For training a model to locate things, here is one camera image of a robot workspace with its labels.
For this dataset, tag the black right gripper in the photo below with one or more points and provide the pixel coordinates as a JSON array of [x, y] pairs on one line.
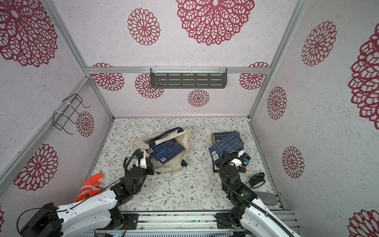
[[226, 160]]

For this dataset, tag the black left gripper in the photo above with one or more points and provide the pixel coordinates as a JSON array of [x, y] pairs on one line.
[[148, 170]]

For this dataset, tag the blue grid cover book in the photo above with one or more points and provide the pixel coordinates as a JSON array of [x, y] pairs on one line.
[[225, 137]]

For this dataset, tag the cream canvas tote bag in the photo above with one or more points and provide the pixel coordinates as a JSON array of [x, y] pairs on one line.
[[183, 136]]

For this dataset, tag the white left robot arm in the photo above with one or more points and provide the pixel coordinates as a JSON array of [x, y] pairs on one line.
[[94, 213]]

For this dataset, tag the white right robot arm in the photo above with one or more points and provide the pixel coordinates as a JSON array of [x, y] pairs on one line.
[[248, 212]]

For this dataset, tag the stack of blue books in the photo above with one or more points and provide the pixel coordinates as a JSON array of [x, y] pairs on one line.
[[166, 151]]

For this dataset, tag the round black gauge object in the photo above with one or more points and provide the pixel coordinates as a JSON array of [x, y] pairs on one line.
[[257, 180]]

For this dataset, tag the red plastic object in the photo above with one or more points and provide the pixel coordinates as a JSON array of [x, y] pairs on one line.
[[90, 187]]

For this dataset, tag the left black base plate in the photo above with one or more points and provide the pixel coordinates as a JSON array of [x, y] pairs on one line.
[[124, 221]]

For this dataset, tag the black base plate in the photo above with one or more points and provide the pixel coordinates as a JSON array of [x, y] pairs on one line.
[[227, 221], [124, 221]]

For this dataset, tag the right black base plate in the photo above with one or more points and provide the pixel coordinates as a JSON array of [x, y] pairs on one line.
[[227, 221]]

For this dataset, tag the aluminium front rail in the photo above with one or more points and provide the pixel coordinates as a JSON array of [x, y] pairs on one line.
[[186, 223]]

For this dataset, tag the black wire wall rack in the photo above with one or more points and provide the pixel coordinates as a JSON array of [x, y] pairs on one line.
[[71, 105]]

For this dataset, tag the grey slotted wall shelf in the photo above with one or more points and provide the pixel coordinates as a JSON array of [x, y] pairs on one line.
[[188, 78]]

